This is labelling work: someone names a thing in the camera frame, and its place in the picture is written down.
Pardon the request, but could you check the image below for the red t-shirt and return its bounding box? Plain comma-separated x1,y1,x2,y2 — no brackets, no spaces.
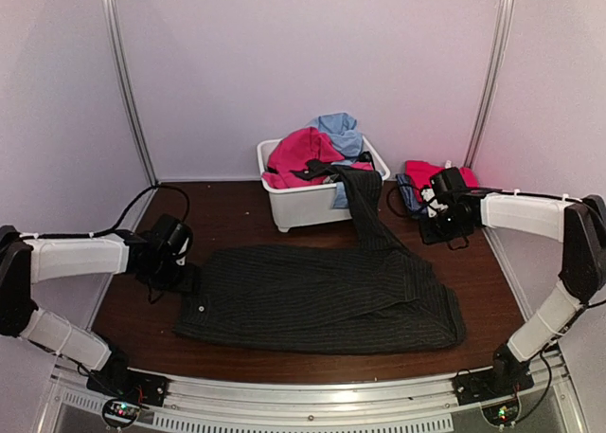
404,160,479,202

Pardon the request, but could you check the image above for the black striped shirt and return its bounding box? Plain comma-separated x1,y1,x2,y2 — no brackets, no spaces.
174,165,466,355

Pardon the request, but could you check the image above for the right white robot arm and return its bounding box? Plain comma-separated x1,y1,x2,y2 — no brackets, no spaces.
421,168,605,397

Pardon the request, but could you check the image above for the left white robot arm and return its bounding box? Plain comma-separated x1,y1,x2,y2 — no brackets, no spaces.
1,214,197,399

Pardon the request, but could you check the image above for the white plastic laundry bin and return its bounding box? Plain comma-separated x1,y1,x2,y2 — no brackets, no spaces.
257,136,391,233

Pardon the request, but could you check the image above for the folded blue checkered shirt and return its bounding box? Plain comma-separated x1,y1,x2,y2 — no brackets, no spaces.
395,173,427,218

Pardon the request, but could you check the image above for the light blue shirt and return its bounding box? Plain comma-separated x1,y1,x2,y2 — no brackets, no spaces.
309,113,374,209

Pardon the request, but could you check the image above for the left circuit board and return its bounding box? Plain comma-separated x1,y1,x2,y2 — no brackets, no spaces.
101,398,142,429

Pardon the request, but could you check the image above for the circuit board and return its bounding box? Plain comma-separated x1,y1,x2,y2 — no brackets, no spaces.
101,398,142,429
481,398,521,427

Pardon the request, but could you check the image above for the pink garment in bin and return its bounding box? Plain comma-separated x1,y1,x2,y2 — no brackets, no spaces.
261,127,374,189

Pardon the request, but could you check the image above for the right circuit board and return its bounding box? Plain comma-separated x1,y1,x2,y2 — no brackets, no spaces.
481,398,521,427

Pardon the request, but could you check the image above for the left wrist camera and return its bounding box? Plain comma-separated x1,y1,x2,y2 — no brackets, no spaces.
175,249,189,266

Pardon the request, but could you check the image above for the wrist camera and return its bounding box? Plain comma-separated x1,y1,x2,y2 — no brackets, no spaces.
420,186,448,218
175,249,189,266

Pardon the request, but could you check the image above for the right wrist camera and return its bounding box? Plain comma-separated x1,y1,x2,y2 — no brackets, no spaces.
420,186,448,218

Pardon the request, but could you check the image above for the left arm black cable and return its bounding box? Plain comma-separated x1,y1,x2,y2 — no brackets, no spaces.
84,182,191,306

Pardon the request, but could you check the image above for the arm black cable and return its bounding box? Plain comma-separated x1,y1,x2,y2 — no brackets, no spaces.
386,186,472,252
84,182,191,306

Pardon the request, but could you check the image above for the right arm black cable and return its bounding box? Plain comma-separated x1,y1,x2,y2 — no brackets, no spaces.
386,186,472,252

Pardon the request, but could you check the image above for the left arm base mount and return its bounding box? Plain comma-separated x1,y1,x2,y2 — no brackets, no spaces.
86,370,169,407

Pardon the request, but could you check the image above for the right aluminium frame post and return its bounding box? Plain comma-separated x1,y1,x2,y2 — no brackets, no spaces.
464,0,515,169

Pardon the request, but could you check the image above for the aluminium frame post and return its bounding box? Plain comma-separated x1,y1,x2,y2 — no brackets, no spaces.
101,0,157,185
464,0,515,169

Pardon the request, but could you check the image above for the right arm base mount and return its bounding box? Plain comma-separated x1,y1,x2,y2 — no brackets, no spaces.
451,368,534,406

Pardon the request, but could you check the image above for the front aluminium rail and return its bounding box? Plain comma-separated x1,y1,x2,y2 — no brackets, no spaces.
46,356,577,433

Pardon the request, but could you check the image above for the left aluminium frame post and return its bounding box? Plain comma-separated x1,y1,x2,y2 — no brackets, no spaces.
101,0,157,185

